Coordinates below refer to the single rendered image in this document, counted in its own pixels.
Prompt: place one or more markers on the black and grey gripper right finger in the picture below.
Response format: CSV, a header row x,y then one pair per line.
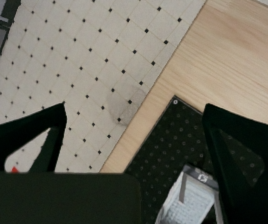
x,y
233,186

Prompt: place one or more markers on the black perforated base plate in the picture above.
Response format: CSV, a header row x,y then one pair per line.
x,y
177,138

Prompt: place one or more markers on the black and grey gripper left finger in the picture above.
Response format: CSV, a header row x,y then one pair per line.
x,y
17,133

